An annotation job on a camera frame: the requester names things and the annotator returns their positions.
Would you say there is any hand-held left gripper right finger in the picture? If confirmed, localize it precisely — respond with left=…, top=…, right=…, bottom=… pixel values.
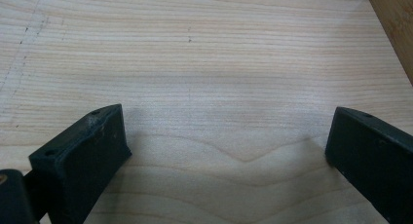
left=324, top=106, right=413, bottom=224

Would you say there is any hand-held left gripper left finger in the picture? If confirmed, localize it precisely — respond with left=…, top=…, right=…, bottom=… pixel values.
left=28, top=103, right=132, bottom=224

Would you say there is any brown wooden board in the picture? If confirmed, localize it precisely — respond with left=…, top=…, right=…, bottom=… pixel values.
left=367, top=0, right=413, bottom=87

